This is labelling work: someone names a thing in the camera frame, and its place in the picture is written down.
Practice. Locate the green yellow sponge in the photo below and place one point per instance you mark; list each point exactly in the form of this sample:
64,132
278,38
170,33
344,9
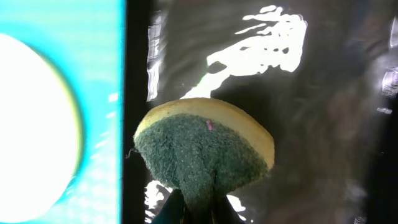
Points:
204,147

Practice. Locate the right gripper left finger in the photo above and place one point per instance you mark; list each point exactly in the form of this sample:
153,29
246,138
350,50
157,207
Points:
173,210

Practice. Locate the black plastic tray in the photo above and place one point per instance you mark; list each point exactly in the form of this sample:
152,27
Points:
319,76

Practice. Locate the yellow plate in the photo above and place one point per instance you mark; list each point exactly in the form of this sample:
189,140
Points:
41,133

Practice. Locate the teal plastic tray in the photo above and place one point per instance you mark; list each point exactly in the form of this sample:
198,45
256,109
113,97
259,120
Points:
84,41

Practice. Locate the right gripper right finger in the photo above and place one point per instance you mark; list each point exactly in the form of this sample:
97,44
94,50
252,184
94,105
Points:
224,212

